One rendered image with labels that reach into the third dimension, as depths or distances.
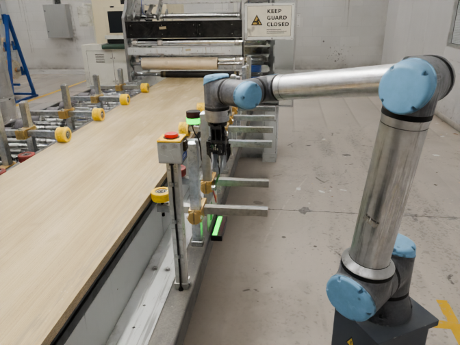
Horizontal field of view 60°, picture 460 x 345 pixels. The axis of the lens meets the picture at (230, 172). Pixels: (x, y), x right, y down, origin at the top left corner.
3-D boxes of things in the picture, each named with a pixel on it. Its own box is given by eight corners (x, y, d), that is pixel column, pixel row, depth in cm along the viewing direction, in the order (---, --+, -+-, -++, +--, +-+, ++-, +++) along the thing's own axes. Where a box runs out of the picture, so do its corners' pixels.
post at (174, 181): (190, 281, 137) (182, 157, 120) (187, 290, 133) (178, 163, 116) (177, 280, 138) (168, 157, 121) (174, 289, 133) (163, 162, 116)
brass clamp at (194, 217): (208, 209, 163) (207, 197, 161) (202, 225, 151) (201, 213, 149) (193, 208, 164) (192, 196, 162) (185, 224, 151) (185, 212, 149)
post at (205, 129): (213, 213, 184) (209, 110, 166) (211, 217, 181) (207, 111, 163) (205, 213, 184) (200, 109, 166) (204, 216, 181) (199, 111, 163)
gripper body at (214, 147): (205, 157, 147) (204, 124, 143) (209, 148, 155) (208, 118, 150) (226, 157, 146) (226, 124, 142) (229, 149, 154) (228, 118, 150)
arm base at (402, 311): (383, 283, 150) (387, 261, 146) (424, 316, 134) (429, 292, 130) (341, 297, 143) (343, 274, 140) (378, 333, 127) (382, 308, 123)
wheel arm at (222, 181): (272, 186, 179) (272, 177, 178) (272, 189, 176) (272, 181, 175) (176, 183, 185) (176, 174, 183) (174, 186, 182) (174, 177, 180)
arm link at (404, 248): (417, 282, 135) (426, 237, 128) (394, 307, 124) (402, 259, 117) (374, 263, 145) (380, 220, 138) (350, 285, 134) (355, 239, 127)
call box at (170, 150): (187, 158, 121) (185, 133, 119) (182, 166, 115) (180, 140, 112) (165, 157, 122) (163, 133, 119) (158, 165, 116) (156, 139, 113)
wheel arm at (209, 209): (267, 215, 157) (267, 205, 155) (267, 219, 154) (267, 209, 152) (159, 210, 162) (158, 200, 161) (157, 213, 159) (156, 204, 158)
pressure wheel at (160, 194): (166, 209, 166) (164, 183, 162) (177, 215, 161) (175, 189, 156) (149, 215, 161) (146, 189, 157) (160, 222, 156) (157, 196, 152)
